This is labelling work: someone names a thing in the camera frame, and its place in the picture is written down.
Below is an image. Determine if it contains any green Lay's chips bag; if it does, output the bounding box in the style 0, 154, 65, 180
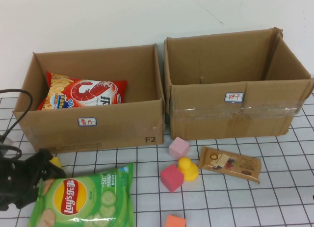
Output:
27, 162, 135, 227

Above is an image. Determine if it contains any orange foam cube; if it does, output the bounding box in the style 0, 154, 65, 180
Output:
164, 214, 186, 227

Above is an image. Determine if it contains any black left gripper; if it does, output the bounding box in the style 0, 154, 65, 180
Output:
9, 148, 67, 210

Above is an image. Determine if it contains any light pink foam cube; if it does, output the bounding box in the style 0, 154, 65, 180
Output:
168, 136, 190, 159

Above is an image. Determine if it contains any white grid tablecloth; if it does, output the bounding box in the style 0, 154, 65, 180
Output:
0, 91, 314, 227

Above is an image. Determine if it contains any yellow rubber duck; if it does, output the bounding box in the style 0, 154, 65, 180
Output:
178, 157, 200, 182

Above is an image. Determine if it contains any cardboard box with clear tape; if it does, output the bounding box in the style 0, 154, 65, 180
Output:
163, 27, 314, 141

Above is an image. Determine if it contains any dark pink foam cube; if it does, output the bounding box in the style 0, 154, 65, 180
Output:
160, 164, 184, 193

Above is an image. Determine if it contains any black cable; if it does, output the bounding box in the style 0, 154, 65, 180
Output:
0, 89, 33, 144

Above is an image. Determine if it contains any cardboard box with F2 print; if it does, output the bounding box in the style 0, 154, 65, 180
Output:
12, 43, 165, 154

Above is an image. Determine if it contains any yellow foam cube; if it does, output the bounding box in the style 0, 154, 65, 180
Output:
49, 156, 62, 168

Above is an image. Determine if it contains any red shrimp chips bag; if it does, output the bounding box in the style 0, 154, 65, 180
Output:
36, 71, 128, 112

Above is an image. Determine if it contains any brown biscuit packet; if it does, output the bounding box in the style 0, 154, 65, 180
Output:
197, 145, 262, 184

